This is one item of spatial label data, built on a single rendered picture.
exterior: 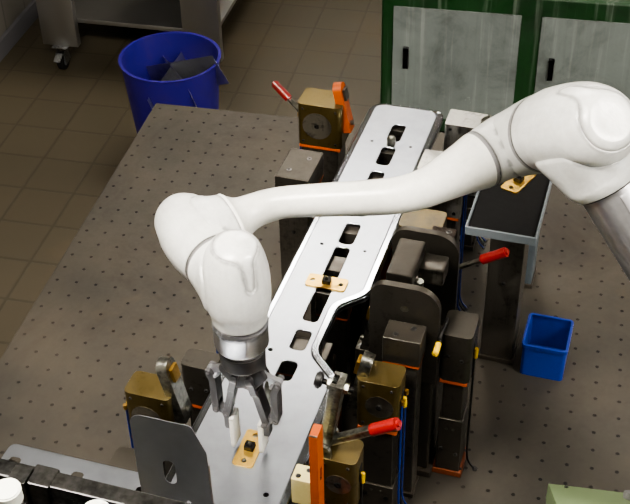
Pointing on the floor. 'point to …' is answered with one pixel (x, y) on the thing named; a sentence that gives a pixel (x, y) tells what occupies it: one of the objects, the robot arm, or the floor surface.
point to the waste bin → (171, 72)
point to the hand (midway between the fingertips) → (248, 431)
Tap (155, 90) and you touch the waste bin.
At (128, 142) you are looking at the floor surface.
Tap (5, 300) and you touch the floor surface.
